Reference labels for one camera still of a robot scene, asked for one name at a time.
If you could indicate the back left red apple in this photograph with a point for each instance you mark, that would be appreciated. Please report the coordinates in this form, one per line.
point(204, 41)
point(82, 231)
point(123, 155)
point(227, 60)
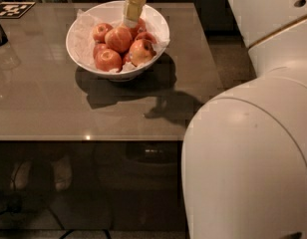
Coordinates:
point(100, 31)

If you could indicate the front left red apple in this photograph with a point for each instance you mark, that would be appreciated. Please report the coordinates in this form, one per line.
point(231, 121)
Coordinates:
point(108, 60)

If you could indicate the black white fiducial marker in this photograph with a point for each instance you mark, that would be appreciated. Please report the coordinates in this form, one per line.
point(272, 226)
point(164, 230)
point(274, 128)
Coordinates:
point(14, 10)

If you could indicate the left middle red apple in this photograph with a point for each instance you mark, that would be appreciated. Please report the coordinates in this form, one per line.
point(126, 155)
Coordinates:
point(98, 48)

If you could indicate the dark glossy table cabinet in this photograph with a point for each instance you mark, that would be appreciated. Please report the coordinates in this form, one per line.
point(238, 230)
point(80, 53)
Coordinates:
point(111, 185)

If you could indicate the front right red apple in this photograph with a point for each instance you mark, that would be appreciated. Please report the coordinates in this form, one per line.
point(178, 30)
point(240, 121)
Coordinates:
point(141, 51)

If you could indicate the large red apple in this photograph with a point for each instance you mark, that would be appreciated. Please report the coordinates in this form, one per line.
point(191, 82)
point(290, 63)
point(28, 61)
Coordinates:
point(119, 39)

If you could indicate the right small red apple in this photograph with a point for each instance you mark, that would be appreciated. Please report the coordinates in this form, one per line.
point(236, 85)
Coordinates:
point(146, 36)

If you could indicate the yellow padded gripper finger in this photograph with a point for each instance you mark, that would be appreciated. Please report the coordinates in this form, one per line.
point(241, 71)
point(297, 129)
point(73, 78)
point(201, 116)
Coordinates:
point(132, 12)

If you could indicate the white ceramic bowl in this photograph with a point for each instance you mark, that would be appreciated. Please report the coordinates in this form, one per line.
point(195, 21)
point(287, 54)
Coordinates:
point(77, 47)

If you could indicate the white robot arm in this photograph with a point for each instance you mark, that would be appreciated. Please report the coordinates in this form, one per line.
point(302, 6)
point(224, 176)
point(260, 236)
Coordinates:
point(244, 153)

